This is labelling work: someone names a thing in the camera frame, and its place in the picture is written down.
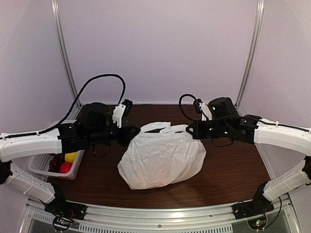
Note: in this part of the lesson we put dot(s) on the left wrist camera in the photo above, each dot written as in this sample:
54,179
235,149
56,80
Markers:
121,110

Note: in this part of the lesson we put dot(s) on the yellow fruit lower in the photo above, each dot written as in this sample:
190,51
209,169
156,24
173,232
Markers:
70,157

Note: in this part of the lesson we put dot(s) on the white plastic bag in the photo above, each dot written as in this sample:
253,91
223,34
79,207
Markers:
161,154

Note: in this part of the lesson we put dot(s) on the right circuit board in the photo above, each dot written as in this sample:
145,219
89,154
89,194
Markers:
257,224

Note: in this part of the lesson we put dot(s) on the white perforated plastic basket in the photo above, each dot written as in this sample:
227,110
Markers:
39,164

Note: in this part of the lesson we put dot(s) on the circuit board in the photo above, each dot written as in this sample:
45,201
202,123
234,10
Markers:
257,224
61,223

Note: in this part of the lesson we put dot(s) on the dark purple grapes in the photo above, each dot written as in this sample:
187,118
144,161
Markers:
56,162

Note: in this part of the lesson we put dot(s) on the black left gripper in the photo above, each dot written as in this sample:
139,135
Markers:
126,136

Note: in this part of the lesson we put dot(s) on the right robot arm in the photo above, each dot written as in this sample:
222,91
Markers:
257,130

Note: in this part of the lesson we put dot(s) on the left aluminium frame post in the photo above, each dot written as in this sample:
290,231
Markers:
62,46

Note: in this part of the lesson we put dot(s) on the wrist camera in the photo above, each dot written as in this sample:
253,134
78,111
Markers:
202,108
121,110

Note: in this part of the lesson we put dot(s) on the red fruit lower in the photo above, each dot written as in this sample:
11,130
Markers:
65,167

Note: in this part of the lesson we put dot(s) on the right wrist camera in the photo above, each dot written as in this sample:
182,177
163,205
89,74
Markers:
202,108

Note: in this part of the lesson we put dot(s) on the aluminium frame post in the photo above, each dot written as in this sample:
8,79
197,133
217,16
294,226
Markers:
62,46
259,15

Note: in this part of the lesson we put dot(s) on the right aluminium frame post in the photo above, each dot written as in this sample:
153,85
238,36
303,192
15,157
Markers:
259,15

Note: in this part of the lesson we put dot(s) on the left circuit board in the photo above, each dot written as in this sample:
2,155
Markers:
61,223

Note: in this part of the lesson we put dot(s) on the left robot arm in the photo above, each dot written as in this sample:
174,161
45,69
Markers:
14,146

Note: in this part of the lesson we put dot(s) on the front aluminium rail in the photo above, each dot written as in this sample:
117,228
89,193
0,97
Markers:
210,219

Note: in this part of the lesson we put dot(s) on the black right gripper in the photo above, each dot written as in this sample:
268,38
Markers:
198,134

